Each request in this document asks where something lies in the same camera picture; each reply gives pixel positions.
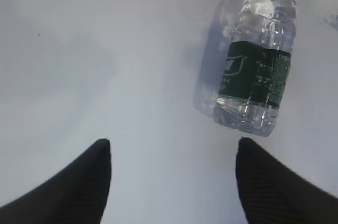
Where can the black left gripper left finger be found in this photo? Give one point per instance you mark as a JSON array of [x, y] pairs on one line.
[[77, 194]]

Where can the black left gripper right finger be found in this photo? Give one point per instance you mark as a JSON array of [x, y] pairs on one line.
[[270, 192]]

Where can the clear water bottle green label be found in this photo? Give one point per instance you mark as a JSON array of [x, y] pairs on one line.
[[257, 66]]

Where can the clear plastic ruler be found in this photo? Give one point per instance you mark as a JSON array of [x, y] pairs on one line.
[[331, 16]]

